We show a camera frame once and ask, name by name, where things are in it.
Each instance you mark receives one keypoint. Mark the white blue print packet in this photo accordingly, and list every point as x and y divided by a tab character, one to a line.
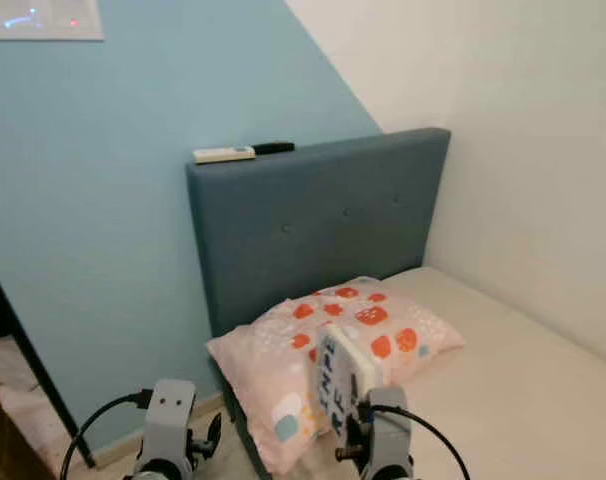
343	375

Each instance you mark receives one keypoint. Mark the pink patterned pillow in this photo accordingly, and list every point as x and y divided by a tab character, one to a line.
283	350

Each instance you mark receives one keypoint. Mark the brown cardboard box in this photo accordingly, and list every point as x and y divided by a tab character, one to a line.
5	445

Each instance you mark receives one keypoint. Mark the teal upholstered headboard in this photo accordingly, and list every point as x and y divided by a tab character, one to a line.
323	220

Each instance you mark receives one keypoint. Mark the white remote control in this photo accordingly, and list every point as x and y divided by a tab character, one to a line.
223	155

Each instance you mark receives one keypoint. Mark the small black object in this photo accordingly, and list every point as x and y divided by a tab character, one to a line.
273	148

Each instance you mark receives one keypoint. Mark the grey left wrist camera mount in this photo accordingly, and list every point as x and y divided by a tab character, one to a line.
173	420

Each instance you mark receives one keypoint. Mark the black door frame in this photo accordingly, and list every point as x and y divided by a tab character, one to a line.
43	370

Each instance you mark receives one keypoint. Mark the white wall switch panel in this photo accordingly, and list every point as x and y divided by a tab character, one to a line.
43	18

